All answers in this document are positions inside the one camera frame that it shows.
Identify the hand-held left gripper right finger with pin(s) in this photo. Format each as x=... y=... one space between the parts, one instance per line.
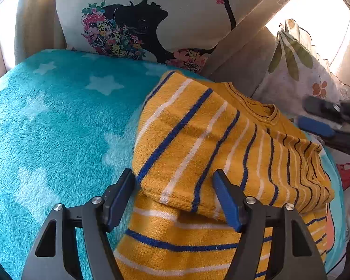
x=226 y=198

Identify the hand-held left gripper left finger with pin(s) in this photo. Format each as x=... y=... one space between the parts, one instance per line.
x=121 y=194

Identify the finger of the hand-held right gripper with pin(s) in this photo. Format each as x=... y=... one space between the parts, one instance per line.
x=320 y=105
x=315 y=125

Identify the yellow striped sweater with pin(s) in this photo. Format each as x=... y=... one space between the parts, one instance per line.
x=192 y=140

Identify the white leaf print pillow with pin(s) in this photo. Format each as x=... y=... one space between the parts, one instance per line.
x=291 y=75

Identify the beige curtain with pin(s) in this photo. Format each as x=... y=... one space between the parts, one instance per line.
x=245 y=52

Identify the turquoise star fleece blanket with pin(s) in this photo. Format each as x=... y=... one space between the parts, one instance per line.
x=61 y=116

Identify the white bird print pillow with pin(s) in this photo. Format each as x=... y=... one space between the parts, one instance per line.
x=178 y=0

